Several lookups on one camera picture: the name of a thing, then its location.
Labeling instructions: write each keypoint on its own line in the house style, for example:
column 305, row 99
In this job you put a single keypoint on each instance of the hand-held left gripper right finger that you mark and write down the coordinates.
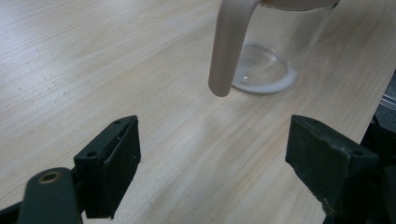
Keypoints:
column 327, row 161

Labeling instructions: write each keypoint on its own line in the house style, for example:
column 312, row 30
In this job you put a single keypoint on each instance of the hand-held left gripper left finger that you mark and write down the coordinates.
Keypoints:
column 109, row 165

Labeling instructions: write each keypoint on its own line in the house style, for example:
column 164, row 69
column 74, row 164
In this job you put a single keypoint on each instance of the clear glass mug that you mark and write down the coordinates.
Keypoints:
column 258, row 59

